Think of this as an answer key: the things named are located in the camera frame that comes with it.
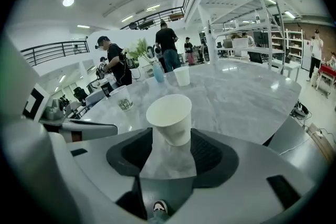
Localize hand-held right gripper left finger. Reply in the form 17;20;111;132
106;127;153;176

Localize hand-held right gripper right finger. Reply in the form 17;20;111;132
190;127;240;189

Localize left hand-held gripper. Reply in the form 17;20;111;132
22;83;118;144

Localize white paper cup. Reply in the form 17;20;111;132
108;84;134;112
173;66;191;87
145;94;193;147

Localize blue cloth covered table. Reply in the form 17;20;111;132
85;78;118;108

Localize black office chair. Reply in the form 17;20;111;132
72;87;88;108

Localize person's black white shoe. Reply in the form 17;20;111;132
153;199;169;215

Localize person's blue jeans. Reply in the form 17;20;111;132
146;211;169;224

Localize blue ribbed vase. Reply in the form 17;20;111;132
153;61;165;83

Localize white flower bouquet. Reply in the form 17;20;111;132
122;38;156;64

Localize black gear heap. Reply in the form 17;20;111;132
290;101;311;121

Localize wooden floor plank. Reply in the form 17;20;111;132
308;122;335;165

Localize black monitor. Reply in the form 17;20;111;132
247;51;264;65

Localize white metal shelving rack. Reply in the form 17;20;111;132
198;0;302;82

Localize white storage crate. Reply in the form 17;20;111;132
232;37;249;49

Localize white fridge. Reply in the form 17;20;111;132
301;38;313;71

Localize red cart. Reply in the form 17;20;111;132
316;63;336;99

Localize white floor cable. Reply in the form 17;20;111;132
279;133;316;155

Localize white wall shelving units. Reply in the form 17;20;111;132
270;28;304;60

